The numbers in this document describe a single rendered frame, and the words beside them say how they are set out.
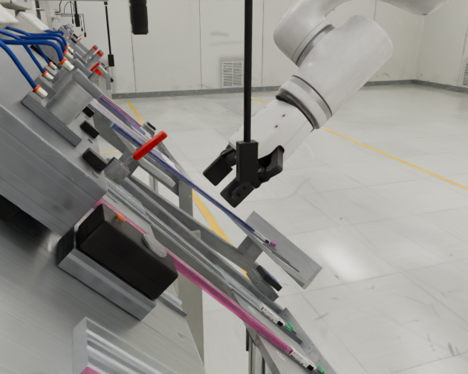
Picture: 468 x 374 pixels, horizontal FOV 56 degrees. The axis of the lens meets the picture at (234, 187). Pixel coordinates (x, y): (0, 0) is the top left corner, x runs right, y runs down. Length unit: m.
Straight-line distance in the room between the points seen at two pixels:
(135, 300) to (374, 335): 1.80
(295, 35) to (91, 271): 0.46
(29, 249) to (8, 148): 0.07
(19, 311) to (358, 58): 0.53
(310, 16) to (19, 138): 0.47
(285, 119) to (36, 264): 0.40
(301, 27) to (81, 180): 0.44
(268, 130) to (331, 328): 1.56
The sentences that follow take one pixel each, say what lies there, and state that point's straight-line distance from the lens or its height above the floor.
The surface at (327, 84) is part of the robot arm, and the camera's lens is 0.64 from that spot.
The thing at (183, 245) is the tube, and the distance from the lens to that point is 0.67.
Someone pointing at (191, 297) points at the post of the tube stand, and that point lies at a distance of 1.09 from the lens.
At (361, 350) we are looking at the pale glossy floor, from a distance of 2.01.
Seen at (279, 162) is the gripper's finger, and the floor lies 1.09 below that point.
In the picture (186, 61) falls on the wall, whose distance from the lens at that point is 8.32.
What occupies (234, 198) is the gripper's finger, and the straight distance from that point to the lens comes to 0.60.
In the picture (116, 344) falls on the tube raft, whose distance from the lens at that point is 0.28.
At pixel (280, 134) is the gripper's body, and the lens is 0.61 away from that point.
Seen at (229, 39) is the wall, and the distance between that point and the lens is 8.51.
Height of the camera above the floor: 1.26
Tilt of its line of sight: 20 degrees down
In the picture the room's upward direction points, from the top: straight up
